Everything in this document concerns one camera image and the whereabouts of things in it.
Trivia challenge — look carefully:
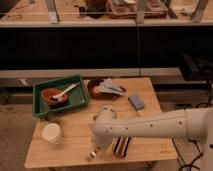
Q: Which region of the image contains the gold metal fork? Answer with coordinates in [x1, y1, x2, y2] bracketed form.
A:
[87, 150, 98, 161]

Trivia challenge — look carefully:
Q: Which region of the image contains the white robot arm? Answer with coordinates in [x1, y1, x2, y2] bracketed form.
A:
[92, 108, 213, 171]

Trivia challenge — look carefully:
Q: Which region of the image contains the white paper cup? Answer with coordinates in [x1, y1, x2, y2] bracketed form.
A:
[41, 123, 62, 144]

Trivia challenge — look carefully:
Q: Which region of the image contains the grey blue cloth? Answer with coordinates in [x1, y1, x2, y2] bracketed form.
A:
[97, 78, 124, 95]

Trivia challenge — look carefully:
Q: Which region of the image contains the dark brown plate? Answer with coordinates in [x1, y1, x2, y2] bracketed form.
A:
[87, 79, 119, 100]

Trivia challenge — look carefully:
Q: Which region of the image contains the green plastic tray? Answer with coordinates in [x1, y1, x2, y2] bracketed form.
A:
[32, 75, 89, 118]

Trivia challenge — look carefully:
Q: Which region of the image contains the white plastic spoon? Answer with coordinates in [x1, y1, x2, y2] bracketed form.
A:
[51, 82, 80, 100]

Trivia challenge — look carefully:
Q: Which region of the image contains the brown clay bowl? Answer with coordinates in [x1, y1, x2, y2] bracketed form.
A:
[41, 88, 68, 106]

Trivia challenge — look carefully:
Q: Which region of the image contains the striped rectangular block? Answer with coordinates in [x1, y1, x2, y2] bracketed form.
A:
[114, 137, 131, 158]

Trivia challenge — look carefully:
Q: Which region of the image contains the blue brush yellow handle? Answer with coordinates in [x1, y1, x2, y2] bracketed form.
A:
[128, 95, 145, 116]

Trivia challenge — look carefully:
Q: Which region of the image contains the black floor cable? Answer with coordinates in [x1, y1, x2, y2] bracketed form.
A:
[174, 139, 208, 171]

